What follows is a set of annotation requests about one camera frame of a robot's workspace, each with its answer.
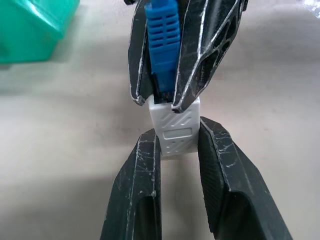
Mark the blue cable plug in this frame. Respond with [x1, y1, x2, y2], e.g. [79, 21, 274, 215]
[144, 0, 182, 105]

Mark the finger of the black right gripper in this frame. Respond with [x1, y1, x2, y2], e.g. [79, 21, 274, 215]
[127, 0, 155, 105]
[170, 0, 250, 114]

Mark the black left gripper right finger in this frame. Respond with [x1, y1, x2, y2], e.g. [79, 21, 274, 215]
[196, 116, 294, 240]

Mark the green plastic bin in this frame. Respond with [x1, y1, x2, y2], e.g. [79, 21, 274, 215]
[0, 0, 81, 65]

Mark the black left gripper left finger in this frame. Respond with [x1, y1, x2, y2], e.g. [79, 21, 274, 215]
[99, 127, 163, 240]

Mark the white coupler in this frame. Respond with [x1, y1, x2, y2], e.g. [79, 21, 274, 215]
[147, 95, 202, 161]

